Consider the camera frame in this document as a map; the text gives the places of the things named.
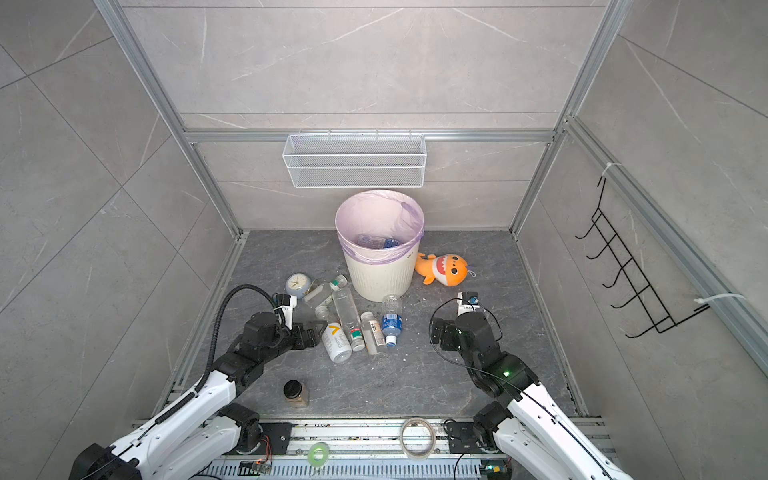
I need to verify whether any white bottle yellow label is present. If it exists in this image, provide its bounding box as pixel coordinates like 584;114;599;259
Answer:
322;322;352;364

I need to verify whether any clear bluish bottle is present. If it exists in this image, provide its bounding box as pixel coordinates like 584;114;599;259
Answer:
356;234;387;250

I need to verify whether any blue label bottle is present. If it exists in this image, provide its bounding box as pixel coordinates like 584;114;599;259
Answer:
381;295;403;348
382;238;400;249

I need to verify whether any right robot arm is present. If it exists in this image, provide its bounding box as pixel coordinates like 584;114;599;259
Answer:
429;292;630;479

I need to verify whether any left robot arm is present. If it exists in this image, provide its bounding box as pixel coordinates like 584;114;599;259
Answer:
69;284;328;479

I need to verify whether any cream ribbed waste bin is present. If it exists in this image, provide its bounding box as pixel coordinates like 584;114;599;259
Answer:
344;244;419;302

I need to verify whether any pink plastic bin liner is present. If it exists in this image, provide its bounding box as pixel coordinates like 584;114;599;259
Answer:
334;189;425;265

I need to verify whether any flower label bottle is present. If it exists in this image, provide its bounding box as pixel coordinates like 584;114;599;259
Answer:
303;275;348;310

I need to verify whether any small round white clock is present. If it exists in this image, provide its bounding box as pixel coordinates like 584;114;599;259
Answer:
285;272;313;299

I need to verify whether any brown jar black lid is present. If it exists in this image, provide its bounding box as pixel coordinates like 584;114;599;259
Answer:
283;379;309;408

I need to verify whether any tall clear green-cap bottle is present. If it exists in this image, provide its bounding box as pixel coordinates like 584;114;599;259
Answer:
332;287;366;352

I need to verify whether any orange shark plush toy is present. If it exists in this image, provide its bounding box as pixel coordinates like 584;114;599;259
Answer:
414;252;475;287

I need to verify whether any square clear tea bottle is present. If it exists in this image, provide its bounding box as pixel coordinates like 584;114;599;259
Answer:
360;311;387;356

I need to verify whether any roll of clear tape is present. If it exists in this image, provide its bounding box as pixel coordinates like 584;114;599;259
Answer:
398;417;437;460

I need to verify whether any green tape roll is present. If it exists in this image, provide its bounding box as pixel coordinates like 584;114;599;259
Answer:
307;442;330;469

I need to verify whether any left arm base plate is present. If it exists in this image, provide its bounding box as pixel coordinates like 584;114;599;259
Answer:
233;422;293;456

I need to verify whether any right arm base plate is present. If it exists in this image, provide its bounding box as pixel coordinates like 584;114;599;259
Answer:
442;418;498;454

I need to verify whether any white wire mesh basket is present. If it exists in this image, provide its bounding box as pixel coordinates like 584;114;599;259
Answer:
282;133;428;189

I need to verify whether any black wire hook rack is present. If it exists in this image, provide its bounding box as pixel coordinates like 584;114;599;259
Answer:
575;177;710;339

